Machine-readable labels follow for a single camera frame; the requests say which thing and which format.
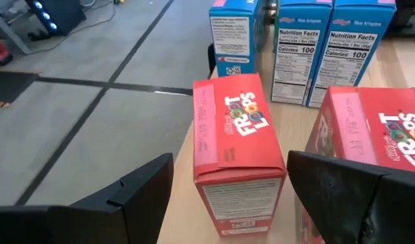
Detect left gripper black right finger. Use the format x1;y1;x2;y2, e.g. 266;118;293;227
287;150;415;244

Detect black computer tower blue lights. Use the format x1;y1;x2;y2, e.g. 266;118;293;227
24;0;87;37

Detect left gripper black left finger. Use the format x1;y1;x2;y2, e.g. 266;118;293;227
0;152;175;244

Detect black hazard-striped floor mat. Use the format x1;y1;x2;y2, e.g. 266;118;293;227
0;70;39;109

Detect blue Rice Krispies cereal box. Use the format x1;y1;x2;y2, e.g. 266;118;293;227
208;0;264;77
305;0;397;109
271;0;334;106

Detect red Froot Loops cereal box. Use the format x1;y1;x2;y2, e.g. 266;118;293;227
295;85;415;244
193;73;288;238

